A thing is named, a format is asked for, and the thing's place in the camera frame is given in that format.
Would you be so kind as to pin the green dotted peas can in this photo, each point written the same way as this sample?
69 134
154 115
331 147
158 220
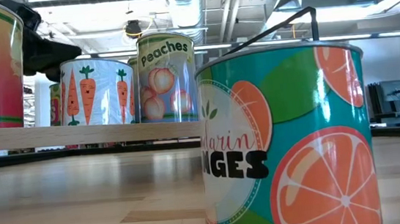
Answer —
55 104

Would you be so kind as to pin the white carrots can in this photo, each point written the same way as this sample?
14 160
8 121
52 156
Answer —
97 96

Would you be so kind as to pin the tall peaches can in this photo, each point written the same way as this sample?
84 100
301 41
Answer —
167 82

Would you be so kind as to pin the teal mandarin oranges can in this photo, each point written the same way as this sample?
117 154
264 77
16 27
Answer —
296 117

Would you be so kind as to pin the computer monitor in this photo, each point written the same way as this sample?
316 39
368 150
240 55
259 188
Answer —
399 94

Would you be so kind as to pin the black overhead camera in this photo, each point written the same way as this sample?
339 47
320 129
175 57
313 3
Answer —
133 28

